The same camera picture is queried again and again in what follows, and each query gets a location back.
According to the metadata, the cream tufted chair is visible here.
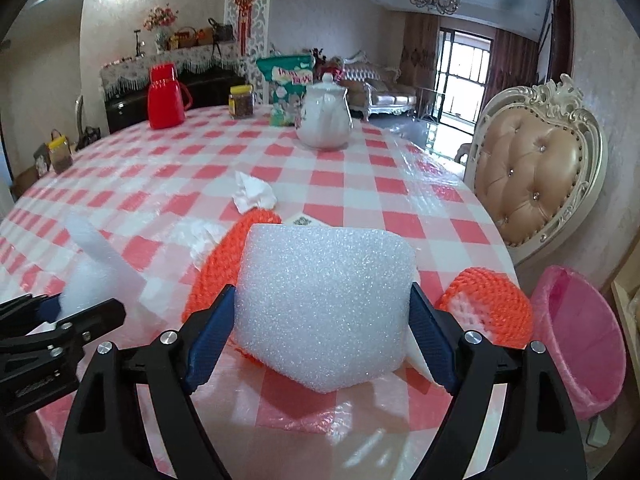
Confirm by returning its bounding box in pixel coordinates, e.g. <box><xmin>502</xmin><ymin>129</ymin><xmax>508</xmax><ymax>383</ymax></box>
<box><xmin>462</xmin><ymin>74</ymin><xmax>608</xmax><ymax>266</ymax></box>

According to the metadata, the dark handbag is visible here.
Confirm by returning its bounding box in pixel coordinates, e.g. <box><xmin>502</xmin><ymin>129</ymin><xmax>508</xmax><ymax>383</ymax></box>
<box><xmin>207</xmin><ymin>17</ymin><xmax>235</xmax><ymax>43</ymax></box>

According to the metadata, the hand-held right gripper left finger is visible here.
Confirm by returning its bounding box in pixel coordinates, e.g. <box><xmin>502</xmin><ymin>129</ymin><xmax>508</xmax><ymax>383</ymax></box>
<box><xmin>56</xmin><ymin>284</ymin><xmax>238</xmax><ymax>480</ymax></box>

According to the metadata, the wicker basket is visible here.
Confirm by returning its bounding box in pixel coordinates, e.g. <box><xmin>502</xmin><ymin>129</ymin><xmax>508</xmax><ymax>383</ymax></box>
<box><xmin>172</xmin><ymin>26</ymin><xmax>198</xmax><ymax>51</ymax></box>

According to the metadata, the white foam strip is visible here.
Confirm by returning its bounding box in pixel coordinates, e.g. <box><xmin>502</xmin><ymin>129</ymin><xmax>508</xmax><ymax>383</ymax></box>
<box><xmin>57</xmin><ymin>212</ymin><xmax>173</xmax><ymax>333</ymax></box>

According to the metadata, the orange foam net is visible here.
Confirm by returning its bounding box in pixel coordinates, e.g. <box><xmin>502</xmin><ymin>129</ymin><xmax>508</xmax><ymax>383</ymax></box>
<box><xmin>181</xmin><ymin>208</ymin><xmax>286</xmax><ymax>363</ymax></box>
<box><xmin>435</xmin><ymin>266</ymin><xmax>534</xmax><ymax>351</ymax></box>

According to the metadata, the brown curtain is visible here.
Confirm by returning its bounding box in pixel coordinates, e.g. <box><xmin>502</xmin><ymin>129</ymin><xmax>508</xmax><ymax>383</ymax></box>
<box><xmin>487</xmin><ymin>27</ymin><xmax>541</xmax><ymax>111</ymax></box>

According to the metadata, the white lattice partition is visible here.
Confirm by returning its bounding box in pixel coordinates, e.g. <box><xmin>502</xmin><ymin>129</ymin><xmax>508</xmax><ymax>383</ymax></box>
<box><xmin>226</xmin><ymin>0</ymin><xmax>273</xmax><ymax>91</ymax></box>

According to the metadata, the black piano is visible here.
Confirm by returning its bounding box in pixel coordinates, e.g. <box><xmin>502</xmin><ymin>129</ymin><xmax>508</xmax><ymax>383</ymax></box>
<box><xmin>105</xmin><ymin>67</ymin><xmax>246</xmax><ymax>133</ymax></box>

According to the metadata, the brown wooden door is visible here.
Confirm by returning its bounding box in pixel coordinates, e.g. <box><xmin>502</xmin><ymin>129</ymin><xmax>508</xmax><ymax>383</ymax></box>
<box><xmin>537</xmin><ymin>0</ymin><xmax>576</xmax><ymax>86</ymax></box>

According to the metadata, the yellow lid plastic jar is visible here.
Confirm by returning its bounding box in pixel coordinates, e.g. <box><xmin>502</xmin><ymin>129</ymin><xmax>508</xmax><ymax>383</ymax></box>
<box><xmin>47</xmin><ymin>130</ymin><xmax>73</xmax><ymax>175</ymax></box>

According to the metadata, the green snack bag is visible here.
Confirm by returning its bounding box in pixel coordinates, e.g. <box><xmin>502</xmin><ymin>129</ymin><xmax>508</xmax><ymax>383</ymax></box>
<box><xmin>256</xmin><ymin>54</ymin><xmax>316</xmax><ymax>127</ymax></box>

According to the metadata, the white ceramic teapot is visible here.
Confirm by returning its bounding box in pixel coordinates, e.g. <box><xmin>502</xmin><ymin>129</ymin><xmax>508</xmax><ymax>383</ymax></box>
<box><xmin>295</xmin><ymin>72</ymin><xmax>353</xmax><ymax>150</ymax></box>

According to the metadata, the white foam block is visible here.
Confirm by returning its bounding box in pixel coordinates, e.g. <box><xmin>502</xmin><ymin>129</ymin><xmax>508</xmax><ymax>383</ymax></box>
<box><xmin>232</xmin><ymin>224</ymin><xmax>418</xmax><ymax>395</ymax></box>

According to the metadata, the yellow lid glass jar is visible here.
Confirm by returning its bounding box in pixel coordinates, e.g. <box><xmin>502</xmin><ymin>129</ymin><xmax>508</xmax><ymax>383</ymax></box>
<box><xmin>229</xmin><ymin>85</ymin><xmax>257</xmax><ymax>120</ymax></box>

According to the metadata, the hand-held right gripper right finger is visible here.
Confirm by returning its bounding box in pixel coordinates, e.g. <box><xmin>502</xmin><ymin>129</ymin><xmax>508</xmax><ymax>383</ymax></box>
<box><xmin>409</xmin><ymin>282</ymin><xmax>587</xmax><ymax>480</ymax></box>

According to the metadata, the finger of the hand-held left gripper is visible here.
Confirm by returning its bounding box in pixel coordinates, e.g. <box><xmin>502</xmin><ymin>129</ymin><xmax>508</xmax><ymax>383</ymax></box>
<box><xmin>0</xmin><ymin>294</ymin><xmax>63</xmax><ymax>333</ymax></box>
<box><xmin>0</xmin><ymin>299</ymin><xmax>127</xmax><ymax>376</ymax></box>

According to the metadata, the lace cover cloth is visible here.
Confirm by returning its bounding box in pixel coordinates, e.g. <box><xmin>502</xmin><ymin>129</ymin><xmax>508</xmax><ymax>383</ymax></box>
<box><xmin>99</xmin><ymin>42</ymin><xmax>241</xmax><ymax>101</ymax></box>

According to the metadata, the red thermos jug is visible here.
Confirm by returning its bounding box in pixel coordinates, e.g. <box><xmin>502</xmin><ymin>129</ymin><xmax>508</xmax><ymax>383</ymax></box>
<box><xmin>146</xmin><ymin>62</ymin><xmax>193</xmax><ymax>130</ymax></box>

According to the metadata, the cream ornate sofa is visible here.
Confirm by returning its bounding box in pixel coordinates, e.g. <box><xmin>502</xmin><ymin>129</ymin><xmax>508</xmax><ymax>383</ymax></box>
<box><xmin>340</xmin><ymin>50</ymin><xmax>418</xmax><ymax>121</ymax></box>

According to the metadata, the balcony window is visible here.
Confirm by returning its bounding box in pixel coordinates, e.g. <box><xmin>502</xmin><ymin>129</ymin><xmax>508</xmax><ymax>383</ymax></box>
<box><xmin>435</xmin><ymin>30</ymin><xmax>493</xmax><ymax>126</ymax></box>

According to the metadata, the crumpled white tissue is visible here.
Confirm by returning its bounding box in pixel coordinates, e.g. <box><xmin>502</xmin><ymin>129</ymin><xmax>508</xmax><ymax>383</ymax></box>
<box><xmin>232</xmin><ymin>170</ymin><xmax>278</xmax><ymax>214</ymax></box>
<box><xmin>187</xmin><ymin>219</ymin><xmax>228</xmax><ymax>263</ymax></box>

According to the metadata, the red white checked tablecloth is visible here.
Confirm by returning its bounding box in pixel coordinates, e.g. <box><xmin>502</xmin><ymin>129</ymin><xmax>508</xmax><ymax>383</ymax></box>
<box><xmin>0</xmin><ymin>105</ymin><xmax>521</xmax><ymax>480</ymax></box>

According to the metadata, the flower bouquet in vase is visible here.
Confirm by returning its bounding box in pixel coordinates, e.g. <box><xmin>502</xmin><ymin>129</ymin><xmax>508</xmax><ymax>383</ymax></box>
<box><xmin>142</xmin><ymin>4</ymin><xmax>180</xmax><ymax>53</ymax></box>

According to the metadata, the pink trash bin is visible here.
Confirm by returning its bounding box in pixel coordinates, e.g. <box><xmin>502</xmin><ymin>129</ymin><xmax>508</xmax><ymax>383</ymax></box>
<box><xmin>530</xmin><ymin>265</ymin><xmax>628</xmax><ymax>421</ymax></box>

